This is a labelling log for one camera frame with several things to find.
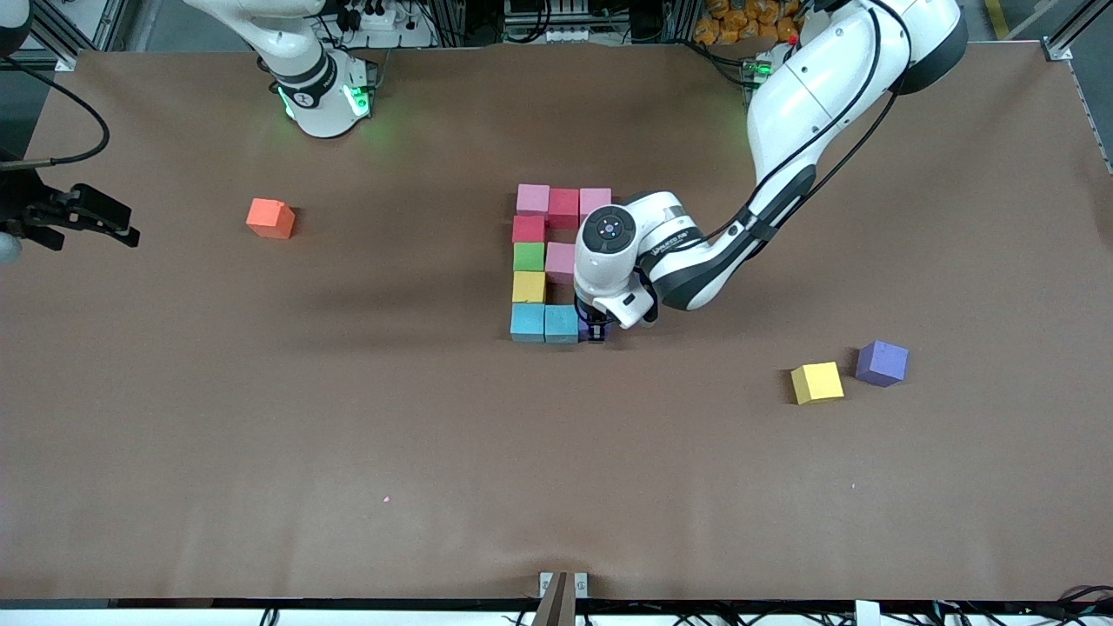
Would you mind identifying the blue foam block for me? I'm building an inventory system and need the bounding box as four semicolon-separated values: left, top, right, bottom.
544;303;581;344
510;303;547;343

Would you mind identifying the orange foam block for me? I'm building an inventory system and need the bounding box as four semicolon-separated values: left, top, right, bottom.
245;198;297;240

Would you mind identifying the brown table mat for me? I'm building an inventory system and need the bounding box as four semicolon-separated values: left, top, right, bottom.
0;43;1113;603

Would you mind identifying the black equipment rack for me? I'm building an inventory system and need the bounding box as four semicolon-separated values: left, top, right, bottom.
500;0;696;46

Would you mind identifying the bag of orange objects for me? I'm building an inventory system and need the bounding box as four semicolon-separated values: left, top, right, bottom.
693;0;801;46

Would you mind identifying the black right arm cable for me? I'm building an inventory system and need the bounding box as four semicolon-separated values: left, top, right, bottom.
0;57;111;168

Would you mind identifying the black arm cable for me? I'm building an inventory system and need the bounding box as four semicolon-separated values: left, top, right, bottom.
0;57;111;168
696;0;914;244

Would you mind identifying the aluminium frame profile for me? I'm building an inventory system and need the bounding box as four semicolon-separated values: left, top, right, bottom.
26;0;131;72
1043;0;1113;62

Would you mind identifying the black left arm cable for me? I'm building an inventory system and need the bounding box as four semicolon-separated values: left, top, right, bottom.
696;0;914;244

